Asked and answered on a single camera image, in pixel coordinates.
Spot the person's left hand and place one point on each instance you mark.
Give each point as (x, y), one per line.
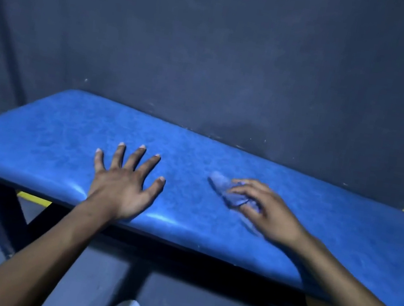
(121, 191)

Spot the person's right hand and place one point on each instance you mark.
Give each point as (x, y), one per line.
(275, 220)

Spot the blue cleaning cloth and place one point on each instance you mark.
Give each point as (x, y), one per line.
(225, 189)

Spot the blue bench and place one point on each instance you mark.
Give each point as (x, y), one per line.
(57, 128)

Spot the person's left forearm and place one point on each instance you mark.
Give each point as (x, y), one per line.
(32, 261)

